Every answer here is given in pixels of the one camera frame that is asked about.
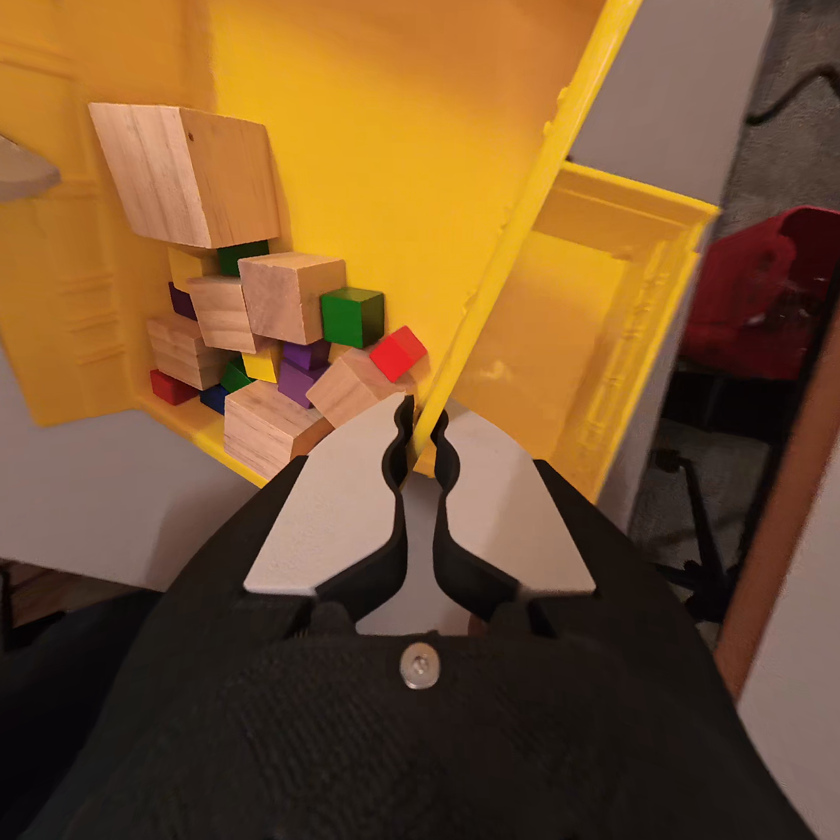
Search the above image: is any black office chair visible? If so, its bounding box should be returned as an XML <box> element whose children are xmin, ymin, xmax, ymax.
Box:
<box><xmin>646</xmin><ymin>367</ymin><xmax>808</xmax><ymax>624</ymax></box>

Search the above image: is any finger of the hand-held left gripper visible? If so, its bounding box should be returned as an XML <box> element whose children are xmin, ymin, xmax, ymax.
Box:
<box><xmin>0</xmin><ymin>134</ymin><xmax>63</xmax><ymax>203</ymax></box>

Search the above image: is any pile of small cubes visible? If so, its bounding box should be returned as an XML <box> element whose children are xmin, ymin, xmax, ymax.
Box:
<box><xmin>146</xmin><ymin>239</ymin><xmax>429</xmax><ymax>483</ymax></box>

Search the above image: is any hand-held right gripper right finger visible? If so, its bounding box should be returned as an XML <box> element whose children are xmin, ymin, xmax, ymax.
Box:
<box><xmin>430</xmin><ymin>410</ymin><xmax>598</xmax><ymax>624</ymax></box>

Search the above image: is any yellow plastic box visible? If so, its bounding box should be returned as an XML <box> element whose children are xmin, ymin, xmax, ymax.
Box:
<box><xmin>0</xmin><ymin>0</ymin><xmax>644</xmax><ymax>490</ymax></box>
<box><xmin>412</xmin><ymin>161</ymin><xmax>721</xmax><ymax>503</ymax></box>

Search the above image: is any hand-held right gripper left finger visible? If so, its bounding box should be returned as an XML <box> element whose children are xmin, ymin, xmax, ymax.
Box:
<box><xmin>243</xmin><ymin>392</ymin><xmax>416</xmax><ymax>634</ymax></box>

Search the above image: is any brown wooden board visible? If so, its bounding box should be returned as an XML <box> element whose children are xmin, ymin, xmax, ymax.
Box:
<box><xmin>714</xmin><ymin>315</ymin><xmax>840</xmax><ymax>700</ymax></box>

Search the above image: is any black cable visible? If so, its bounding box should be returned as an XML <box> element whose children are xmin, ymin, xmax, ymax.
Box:
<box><xmin>748</xmin><ymin>72</ymin><xmax>840</xmax><ymax>126</ymax></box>

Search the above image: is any large wooden cube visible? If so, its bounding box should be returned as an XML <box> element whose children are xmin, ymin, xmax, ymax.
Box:
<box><xmin>88</xmin><ymin>101</ymin><xmax>290</xmax><ymax>249</ymax></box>

